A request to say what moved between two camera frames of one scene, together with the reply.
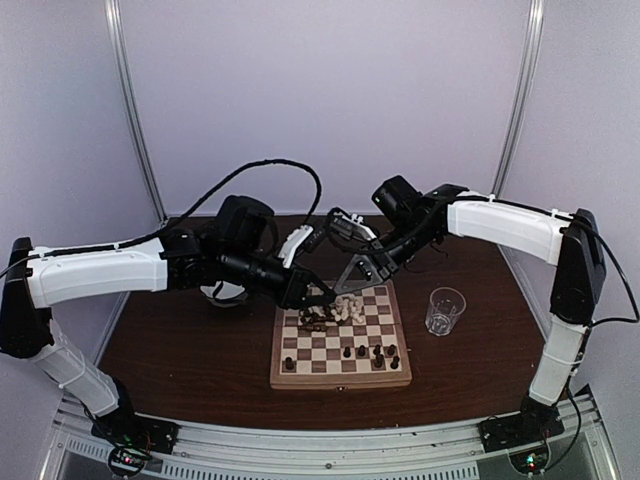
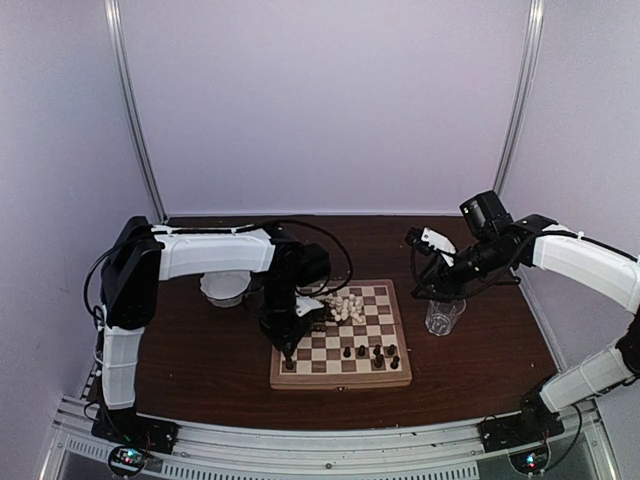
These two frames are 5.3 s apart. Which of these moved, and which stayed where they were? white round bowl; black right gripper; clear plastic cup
Moved: black right gripper
Stayed: white round bowl; clear plastic cup
